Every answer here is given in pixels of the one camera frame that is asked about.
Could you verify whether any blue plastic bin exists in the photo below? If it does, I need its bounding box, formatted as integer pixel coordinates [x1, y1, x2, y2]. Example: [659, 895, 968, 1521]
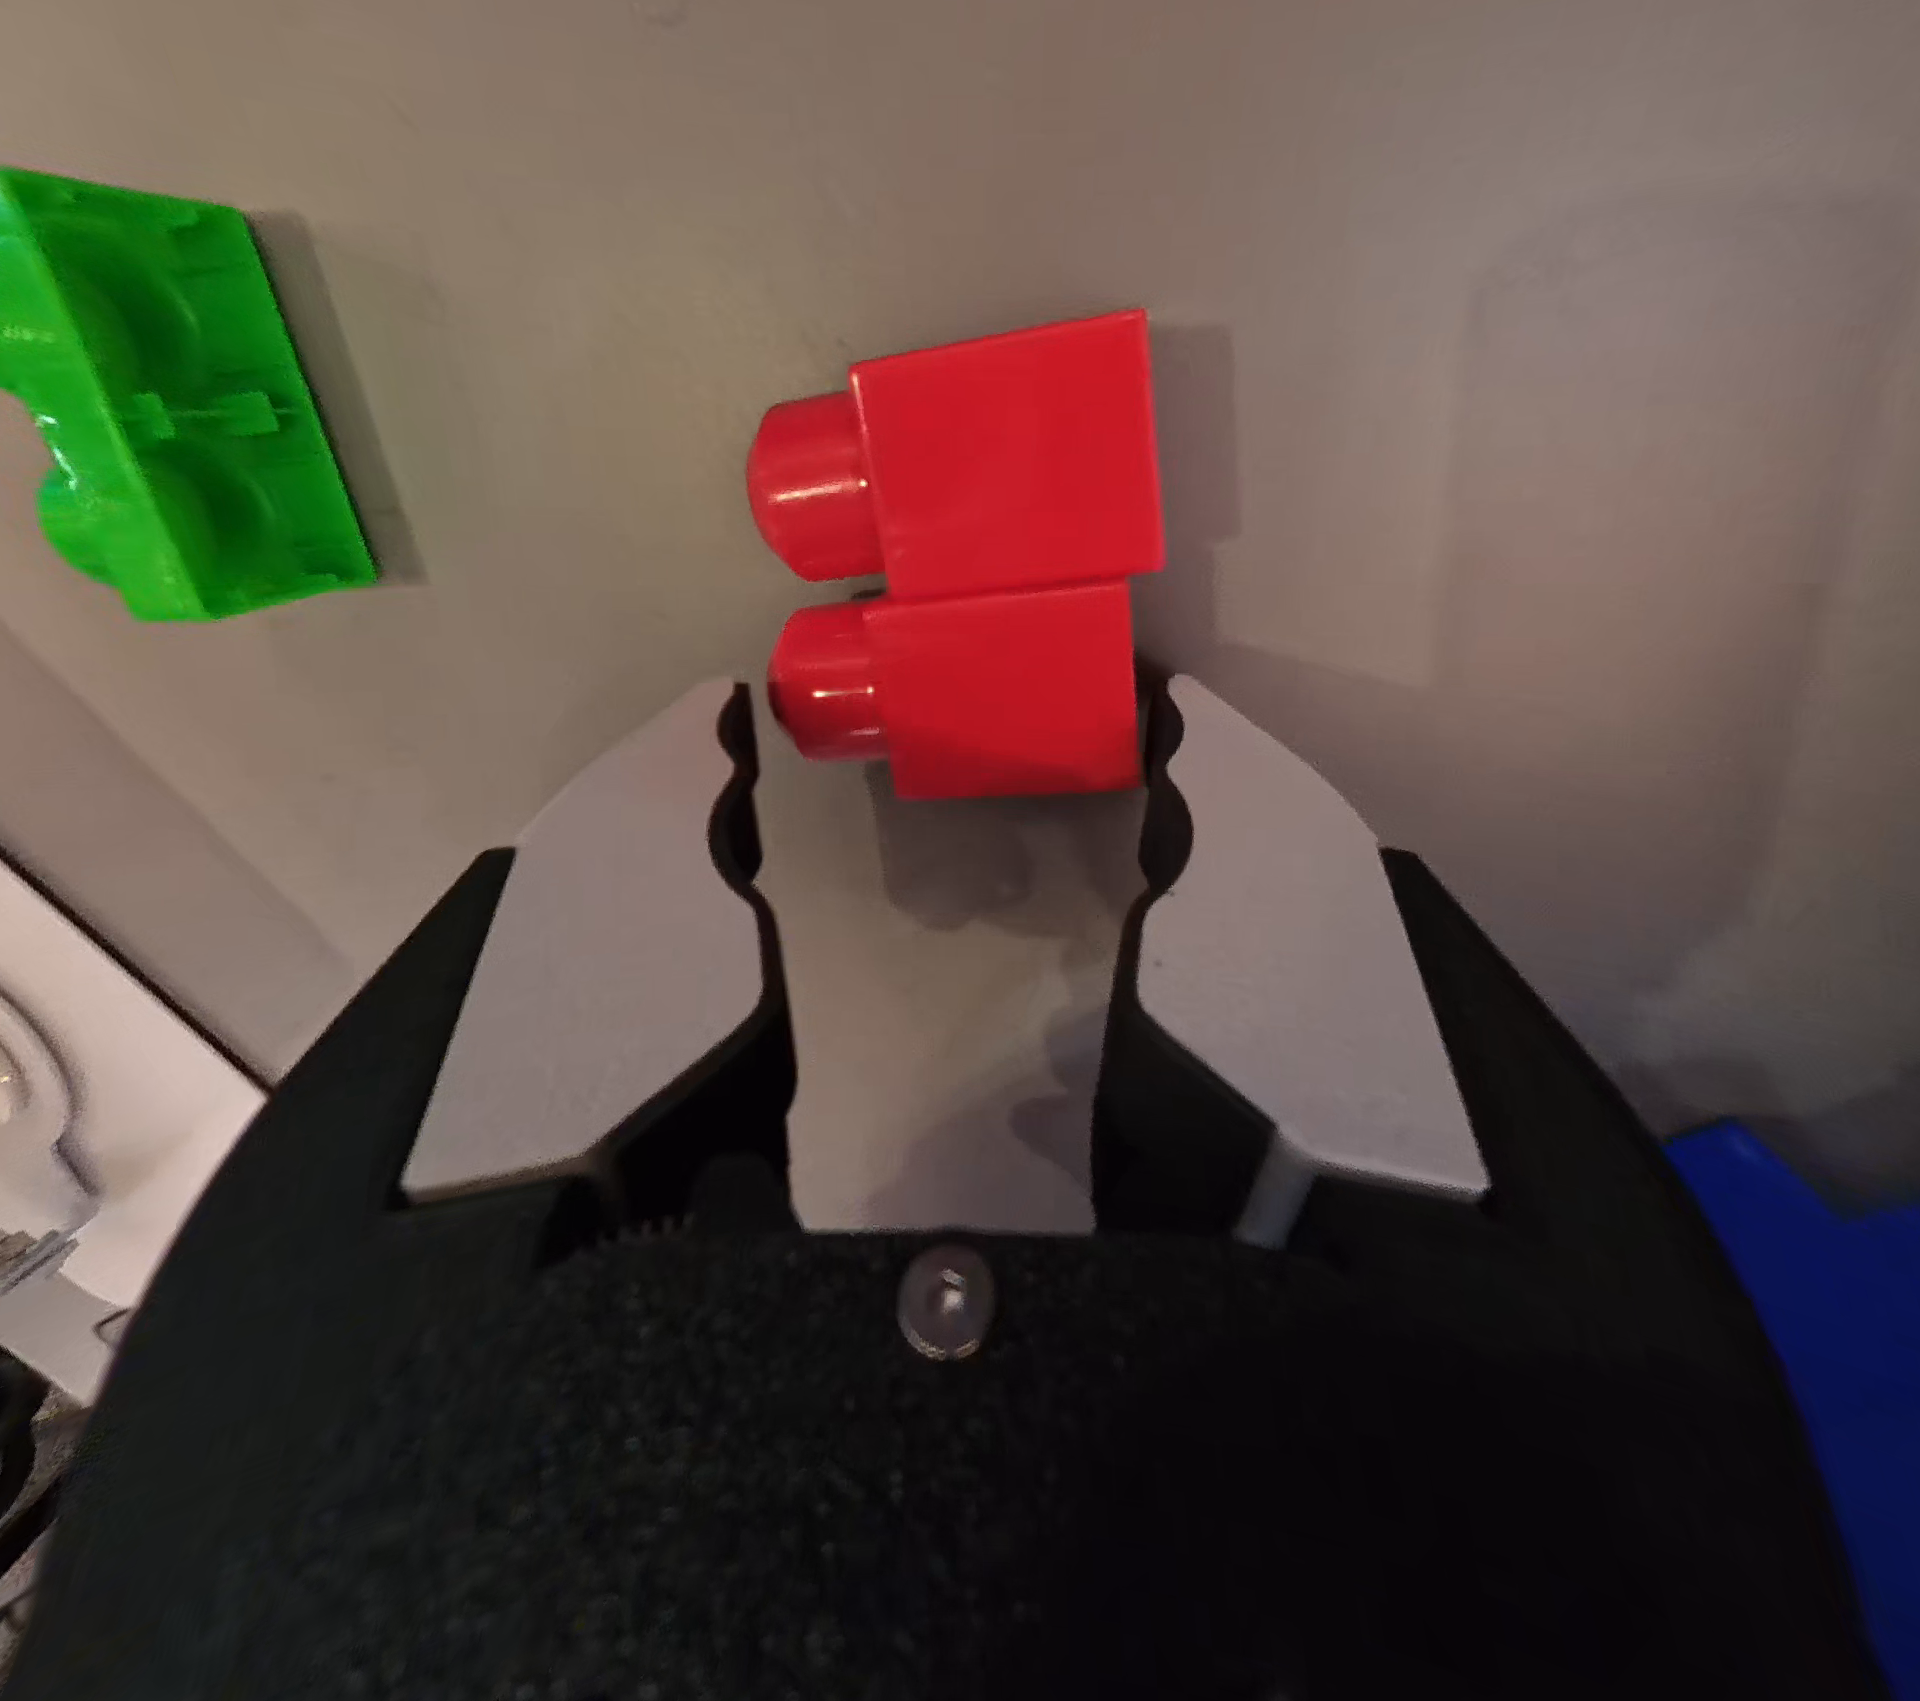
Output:
[1662, 1114, 1920, 1701]

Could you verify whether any red one-stud building block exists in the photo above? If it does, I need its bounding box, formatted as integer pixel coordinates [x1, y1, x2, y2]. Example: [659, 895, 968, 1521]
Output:
[742, 305, 1171, 605]
[762, 584, 1138, 805]

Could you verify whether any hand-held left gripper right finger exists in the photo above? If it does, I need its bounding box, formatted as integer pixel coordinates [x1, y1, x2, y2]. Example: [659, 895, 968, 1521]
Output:
[1090, 675, 1499, 1246]

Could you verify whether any green two-stud building block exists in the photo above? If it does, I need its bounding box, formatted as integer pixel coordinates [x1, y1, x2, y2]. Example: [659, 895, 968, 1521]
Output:
[0, 165, 376, 621]

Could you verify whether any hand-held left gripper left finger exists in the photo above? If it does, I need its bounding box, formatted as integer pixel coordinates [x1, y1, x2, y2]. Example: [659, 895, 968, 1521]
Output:
[402, 675, 801, 1246]

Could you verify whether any white document stand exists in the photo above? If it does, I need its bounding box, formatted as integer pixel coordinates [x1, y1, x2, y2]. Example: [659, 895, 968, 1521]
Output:
[0, 855, 273, 1402]

